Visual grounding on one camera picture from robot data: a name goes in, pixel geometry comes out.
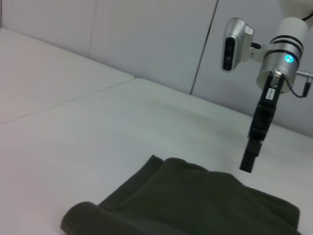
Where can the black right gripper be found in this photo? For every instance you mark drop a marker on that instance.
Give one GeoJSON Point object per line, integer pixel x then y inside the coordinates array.
{"type": "Point", "coordinates": [270, 98]}

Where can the white printed label sticker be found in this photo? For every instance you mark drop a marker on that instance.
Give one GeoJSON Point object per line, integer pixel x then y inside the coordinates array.
{"type": "Point", "coordinates": [271, 93]}

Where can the small silver metal connector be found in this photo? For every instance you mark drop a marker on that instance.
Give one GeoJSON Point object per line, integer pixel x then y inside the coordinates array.
{"type": "Point", "coordinates": [276, 77]}

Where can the dark green FREE! t-shirt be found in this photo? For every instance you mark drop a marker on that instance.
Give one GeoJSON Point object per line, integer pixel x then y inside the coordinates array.
{"type": "Point", "coordinates": [183, 203]}

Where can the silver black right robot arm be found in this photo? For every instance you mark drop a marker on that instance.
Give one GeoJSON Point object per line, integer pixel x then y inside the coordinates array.
{"type": "Point", "coordinates": [286, 49]}

